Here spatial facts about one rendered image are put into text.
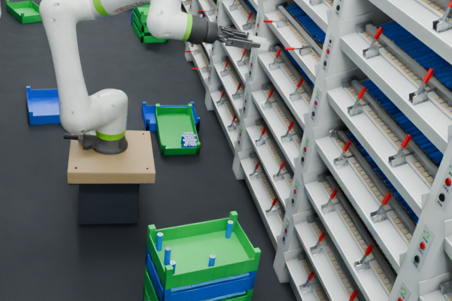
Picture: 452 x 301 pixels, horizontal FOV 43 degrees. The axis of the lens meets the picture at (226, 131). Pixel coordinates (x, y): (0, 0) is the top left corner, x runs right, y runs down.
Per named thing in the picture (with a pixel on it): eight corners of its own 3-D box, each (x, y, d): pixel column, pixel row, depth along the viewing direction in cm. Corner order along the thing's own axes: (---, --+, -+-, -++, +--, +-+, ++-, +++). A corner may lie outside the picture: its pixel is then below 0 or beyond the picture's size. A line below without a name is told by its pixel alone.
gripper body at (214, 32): (198, 36, 200) (223, 41, 203) (203, 46, 193) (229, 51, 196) (204, 16, 196) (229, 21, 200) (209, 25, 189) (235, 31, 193)
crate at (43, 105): (26, 98, 331) (25, 86, 327) (62, 97, 338) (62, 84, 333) (29, 125, 307) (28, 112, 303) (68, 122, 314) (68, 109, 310)
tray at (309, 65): (317, 89, 196) (314, 64, 191) (266, 23, 246) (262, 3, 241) (372, 71, 198) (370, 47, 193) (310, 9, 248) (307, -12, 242)
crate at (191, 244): (165, 290, 167) (167, 270, 163) (146, 244, 183) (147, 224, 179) (257, 271, 179) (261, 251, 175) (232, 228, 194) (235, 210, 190)
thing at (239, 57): (247, 91, 273) (241, 66, 265) (218, 40, 323) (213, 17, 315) (288, 78, 275) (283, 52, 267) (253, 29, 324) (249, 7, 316)
